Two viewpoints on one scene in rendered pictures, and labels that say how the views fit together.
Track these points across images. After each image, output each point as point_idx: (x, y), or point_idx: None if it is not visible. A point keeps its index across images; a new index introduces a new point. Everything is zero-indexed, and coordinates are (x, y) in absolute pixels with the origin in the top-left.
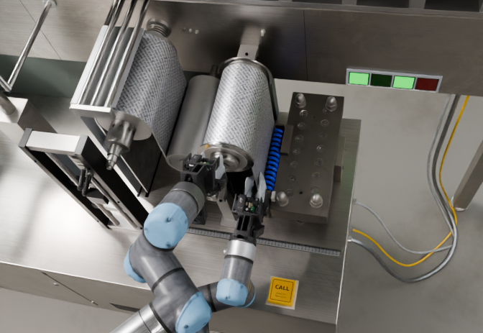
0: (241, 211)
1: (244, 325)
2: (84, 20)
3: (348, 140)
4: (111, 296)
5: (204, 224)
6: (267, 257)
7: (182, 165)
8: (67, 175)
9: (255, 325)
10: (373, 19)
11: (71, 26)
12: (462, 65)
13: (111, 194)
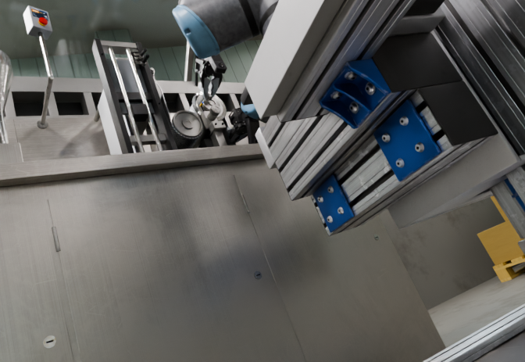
0: (238, 109)
1: (335, 289)
2: (66, 137)
3: None
4: (161, 325)
5: (226, 68)
6: None
7: (197, 59)
8: (120, 77)
9: (340, 270)
10: (228, 117)
11: (52, 145)
12: None
13: (154, 92)
